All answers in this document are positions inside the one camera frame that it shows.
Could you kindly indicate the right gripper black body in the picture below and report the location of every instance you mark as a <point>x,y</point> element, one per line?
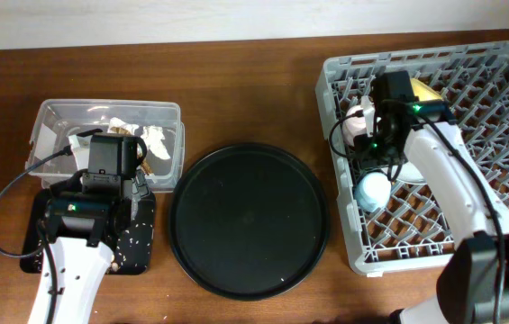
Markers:
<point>370,151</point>

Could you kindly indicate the grey round plate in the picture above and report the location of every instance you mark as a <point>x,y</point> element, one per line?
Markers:
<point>409,174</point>

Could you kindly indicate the pink plastic cup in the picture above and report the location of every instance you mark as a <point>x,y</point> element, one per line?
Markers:
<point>354,125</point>

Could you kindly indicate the light blue plastic cup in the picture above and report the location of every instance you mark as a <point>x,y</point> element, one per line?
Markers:
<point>372,192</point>

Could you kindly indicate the yellow bowl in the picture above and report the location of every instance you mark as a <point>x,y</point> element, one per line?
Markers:
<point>422,92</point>

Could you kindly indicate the white paper napkin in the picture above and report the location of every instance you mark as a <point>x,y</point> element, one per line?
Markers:
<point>153,136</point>

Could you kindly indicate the food scraps and rice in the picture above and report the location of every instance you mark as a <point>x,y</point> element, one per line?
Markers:
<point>129,233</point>

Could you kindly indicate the gold brown snack wrapper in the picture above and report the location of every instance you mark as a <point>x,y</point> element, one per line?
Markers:
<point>144,165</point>

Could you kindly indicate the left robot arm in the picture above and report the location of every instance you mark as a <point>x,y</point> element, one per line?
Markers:
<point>98,222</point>

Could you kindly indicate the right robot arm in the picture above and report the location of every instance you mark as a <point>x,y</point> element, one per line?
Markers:
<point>402,127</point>

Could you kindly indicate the grey plastic dishwasher rack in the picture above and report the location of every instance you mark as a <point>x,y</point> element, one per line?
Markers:
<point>411,232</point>

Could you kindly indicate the clear plastic waste bin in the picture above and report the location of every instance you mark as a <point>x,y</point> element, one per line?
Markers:
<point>57,119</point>

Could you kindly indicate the round black serving tray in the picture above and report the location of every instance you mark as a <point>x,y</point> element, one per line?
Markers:
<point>248,221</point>

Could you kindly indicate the black rectangular tray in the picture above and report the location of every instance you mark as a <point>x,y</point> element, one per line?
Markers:
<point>32,241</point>

